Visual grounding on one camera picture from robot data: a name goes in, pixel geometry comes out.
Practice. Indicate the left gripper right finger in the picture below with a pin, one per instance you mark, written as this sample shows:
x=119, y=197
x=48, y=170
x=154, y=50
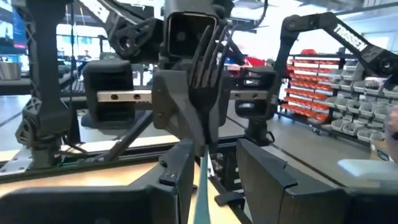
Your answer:
x=295, y=205

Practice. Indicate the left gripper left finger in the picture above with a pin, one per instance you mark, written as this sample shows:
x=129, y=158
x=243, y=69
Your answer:
x=93, y=208

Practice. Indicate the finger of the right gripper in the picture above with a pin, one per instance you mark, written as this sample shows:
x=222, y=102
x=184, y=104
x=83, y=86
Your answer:
x=224, y=99
x=171, y=102

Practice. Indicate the neighbouring black robot arm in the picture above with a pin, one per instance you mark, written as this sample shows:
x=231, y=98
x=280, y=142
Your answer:
x=326, y=25

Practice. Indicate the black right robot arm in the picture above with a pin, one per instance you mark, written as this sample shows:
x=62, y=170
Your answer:
x=46, y=77

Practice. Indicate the storage rack with bins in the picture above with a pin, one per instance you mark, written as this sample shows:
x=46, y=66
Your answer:
x=311, y=93

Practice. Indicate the grey bin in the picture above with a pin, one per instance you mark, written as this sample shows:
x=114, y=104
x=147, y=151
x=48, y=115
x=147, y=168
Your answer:
x=9, y=71

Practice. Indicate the person's hand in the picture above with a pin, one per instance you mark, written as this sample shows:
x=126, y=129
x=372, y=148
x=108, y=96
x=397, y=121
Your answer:
x=393, y=124

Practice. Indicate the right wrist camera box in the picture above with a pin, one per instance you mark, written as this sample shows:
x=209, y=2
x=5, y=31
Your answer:
x=183, y=34

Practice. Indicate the wall display screen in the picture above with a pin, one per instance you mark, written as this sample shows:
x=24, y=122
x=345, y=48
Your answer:
x=17, y=28

